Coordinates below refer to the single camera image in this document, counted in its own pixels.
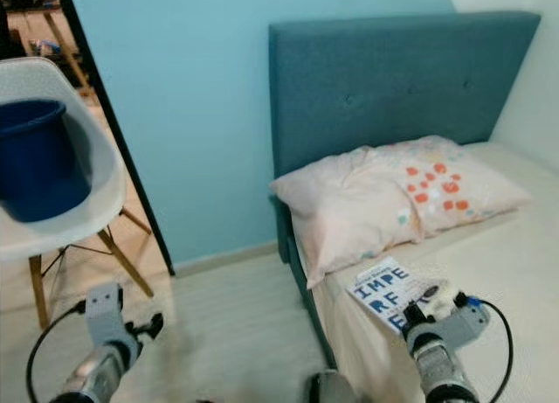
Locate blue plastic bucket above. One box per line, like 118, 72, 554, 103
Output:
0, 100, 93, 223

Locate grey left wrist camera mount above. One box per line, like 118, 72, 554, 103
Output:
83, 282, 132, 347

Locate teal bed base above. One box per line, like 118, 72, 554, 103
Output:
279, 237, 337, 369

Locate white shell chair wooden legs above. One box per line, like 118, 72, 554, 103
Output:
0, 58, 154, 330

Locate beige sheeted mattress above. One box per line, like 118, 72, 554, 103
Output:
301, 141, 559, 403

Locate wooden shelf rack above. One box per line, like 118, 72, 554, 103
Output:
0, 0, 93, 98

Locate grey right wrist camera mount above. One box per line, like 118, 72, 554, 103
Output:
432, 296, 490, 356

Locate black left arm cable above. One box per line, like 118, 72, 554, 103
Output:
26, 300, 88, 403

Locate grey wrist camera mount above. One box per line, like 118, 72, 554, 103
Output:
83, 282, 132, 347
432, 296, 490, 356

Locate white book with blue letters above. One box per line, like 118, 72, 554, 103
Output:
348, 257, 438, 334

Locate pink pillow with dots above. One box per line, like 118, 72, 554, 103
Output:
269, 136, 534, 290

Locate black door frame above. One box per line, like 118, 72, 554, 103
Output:
52, 0, 177, 277

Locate teal fabric headboard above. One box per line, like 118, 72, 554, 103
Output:
268, 11, 542, 264

